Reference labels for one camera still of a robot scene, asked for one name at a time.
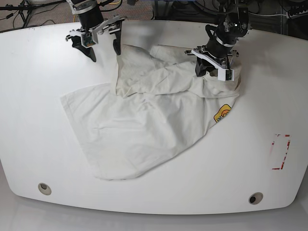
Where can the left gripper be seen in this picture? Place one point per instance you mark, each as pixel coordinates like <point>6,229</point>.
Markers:
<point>215,55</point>

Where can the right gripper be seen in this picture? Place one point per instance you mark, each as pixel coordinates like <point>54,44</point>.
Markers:
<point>92,21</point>

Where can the white printed T-shirt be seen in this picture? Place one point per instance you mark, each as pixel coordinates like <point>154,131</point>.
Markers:
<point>152,110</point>

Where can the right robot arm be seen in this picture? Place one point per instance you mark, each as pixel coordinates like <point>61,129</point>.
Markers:
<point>84,6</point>

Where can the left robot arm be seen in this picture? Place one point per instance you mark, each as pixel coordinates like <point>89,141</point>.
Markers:
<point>232,21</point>

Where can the black tripod stand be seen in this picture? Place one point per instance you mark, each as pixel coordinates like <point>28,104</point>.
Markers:
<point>25,10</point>

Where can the white power strip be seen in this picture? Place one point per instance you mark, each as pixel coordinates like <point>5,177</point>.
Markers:
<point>298,9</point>

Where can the red tape rectangle marking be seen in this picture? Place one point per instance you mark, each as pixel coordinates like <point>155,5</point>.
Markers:
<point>278,151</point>

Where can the wrist camera board left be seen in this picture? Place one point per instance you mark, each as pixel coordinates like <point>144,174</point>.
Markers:
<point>226,74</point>

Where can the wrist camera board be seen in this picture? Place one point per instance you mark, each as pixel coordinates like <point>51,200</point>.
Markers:
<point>226,74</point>
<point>87,40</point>

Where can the wrist camera board right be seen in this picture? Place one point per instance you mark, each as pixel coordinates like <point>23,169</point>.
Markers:
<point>87,40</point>

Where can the right table cable grommet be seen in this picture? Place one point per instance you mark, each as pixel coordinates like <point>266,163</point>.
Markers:
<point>255,198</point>

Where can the table cable grommet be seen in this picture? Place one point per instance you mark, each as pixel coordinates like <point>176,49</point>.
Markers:
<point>255,198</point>
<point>44,189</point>

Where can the left table cable grommet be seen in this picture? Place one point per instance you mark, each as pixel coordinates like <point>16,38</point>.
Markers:
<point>44,189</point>

